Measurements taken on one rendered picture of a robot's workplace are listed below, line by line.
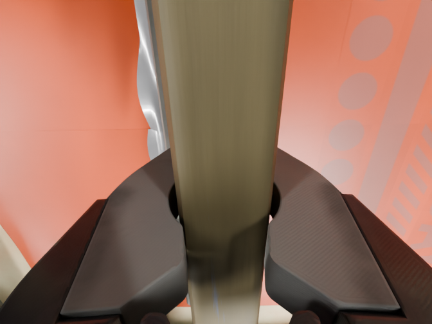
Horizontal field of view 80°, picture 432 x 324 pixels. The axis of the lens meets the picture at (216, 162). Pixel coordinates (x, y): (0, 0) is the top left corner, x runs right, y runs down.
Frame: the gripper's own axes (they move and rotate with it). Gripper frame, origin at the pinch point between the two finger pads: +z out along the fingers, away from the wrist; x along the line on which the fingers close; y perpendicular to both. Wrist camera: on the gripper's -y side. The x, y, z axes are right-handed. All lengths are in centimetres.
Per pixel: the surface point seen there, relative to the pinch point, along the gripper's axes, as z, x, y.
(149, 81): 4.7, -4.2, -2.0
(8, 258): 4.6, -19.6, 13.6
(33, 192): 4.7, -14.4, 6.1
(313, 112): 4.8, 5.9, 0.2
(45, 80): 4.9, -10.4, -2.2
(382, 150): 4.7, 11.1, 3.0
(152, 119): 4.6, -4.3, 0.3
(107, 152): 4.8, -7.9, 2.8
